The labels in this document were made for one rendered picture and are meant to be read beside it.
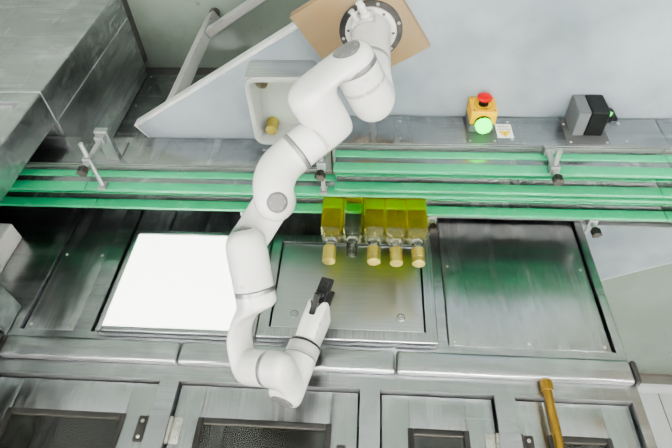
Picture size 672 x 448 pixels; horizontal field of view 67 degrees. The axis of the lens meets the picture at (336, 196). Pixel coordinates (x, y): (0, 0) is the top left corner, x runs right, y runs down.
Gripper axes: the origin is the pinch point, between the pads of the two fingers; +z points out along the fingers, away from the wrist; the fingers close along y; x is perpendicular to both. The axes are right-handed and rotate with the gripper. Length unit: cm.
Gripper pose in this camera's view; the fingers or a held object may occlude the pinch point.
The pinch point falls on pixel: (326, 291)
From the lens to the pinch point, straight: 128.8
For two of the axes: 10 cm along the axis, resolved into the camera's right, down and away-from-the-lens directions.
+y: -0.4, -6.8, -7.4
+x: -9.5, -2.0, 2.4
